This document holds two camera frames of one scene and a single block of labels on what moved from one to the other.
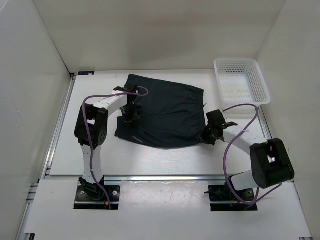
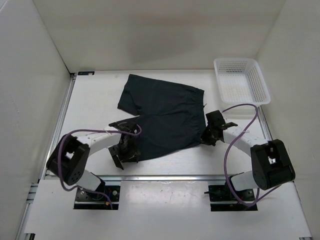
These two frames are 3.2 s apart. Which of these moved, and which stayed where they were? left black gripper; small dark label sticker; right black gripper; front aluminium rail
Moved: left black gripper
Stayed: small dark label sticker; front aluminium rail; right black gripper
